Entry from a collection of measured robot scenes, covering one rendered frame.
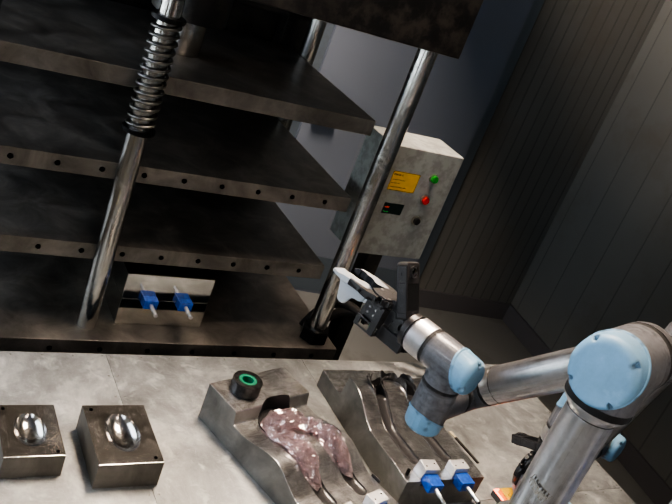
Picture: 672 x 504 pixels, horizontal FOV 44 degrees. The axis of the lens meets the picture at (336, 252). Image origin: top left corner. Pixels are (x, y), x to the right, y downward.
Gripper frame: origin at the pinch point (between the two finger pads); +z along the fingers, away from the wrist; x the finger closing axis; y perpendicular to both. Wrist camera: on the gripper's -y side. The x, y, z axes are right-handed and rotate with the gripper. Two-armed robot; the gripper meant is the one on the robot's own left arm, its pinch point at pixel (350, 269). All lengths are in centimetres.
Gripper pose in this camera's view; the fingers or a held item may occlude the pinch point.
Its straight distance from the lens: 169.7
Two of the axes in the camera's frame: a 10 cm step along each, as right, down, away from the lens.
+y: -4.3, 8.6, 2.9
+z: -6.6, -5.1, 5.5
